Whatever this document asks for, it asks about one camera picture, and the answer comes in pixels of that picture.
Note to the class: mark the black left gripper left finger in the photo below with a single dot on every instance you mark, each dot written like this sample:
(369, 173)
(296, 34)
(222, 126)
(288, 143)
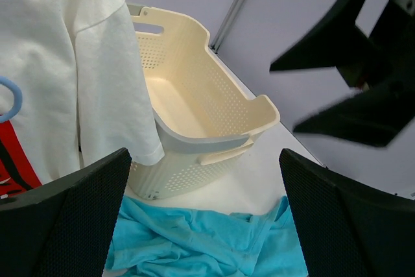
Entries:
(64, 228)

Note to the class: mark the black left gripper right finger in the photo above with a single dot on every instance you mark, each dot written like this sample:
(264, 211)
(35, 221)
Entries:
(346, 228)

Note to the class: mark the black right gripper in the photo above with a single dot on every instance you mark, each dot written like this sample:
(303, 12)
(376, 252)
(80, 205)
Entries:
(373, 117)

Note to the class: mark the light blue t shirt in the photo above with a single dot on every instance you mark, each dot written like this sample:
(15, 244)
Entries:
(156, 241)

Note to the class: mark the blue wire hanger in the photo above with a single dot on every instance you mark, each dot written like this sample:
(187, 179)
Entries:
(18, 99)

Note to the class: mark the white red print t shirt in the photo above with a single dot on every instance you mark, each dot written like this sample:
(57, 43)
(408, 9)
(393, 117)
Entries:
(84, 94)

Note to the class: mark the cream plastic laundry basket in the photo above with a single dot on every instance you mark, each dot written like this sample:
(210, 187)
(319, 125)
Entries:
(205, 121)

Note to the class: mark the aluminium frame post right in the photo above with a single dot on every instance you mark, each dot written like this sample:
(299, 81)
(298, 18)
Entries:
(226, 25)

